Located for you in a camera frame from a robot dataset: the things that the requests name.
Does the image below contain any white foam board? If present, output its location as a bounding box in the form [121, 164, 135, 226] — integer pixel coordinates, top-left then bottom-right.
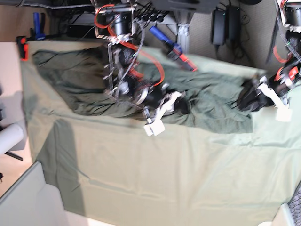
[0, 162, 68, 226]

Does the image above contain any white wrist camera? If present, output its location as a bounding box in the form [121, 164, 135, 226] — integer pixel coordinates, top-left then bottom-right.
[276, 108, 292, 122]
[143, 120, 165, 137]

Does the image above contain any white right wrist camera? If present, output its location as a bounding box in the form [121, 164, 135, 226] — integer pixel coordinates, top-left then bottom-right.
[143, 120, 165, 137]

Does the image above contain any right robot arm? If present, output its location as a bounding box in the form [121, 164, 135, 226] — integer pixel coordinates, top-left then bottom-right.
[92, 0, 190, 124]

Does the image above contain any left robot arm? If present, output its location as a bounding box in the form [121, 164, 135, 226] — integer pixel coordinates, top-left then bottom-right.
[237, 0, 301, 112]

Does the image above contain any blue orange bar clamp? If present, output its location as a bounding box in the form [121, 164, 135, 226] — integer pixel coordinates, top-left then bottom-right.
[149, 26, 197, 72]

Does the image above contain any blue handled clamp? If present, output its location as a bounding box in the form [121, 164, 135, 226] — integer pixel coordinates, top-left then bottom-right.
[29, 12, 46, 41]

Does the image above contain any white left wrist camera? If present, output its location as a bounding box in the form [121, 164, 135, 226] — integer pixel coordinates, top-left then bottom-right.
[276, 108, 292, 122]

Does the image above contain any black power adapter brick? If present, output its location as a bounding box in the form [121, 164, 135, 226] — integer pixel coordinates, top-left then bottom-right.
[211, 9, 226, 46]

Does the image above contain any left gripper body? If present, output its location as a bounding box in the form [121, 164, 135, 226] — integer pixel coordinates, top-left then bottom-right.
[253, 67, 301, 106]

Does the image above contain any red black corner clamp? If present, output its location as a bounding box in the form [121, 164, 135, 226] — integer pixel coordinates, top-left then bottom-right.
[16, 36, 28, 61]

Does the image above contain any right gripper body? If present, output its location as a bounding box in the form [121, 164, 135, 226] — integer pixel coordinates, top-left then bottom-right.
[138, 84, 185, 122]

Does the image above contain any aluminium table leg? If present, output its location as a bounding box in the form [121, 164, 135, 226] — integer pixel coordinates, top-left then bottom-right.
[174, 11, 194, 53]

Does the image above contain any light green table cloth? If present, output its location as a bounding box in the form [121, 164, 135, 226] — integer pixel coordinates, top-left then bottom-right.
[21, 41, 301, 226]

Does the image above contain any green long-sleeve T-shirt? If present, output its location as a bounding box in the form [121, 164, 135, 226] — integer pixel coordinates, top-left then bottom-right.
[32, 47, 253, 134]

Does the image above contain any white paper roll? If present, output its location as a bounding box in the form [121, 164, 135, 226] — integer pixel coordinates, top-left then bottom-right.
[0, 124, 24, 155]

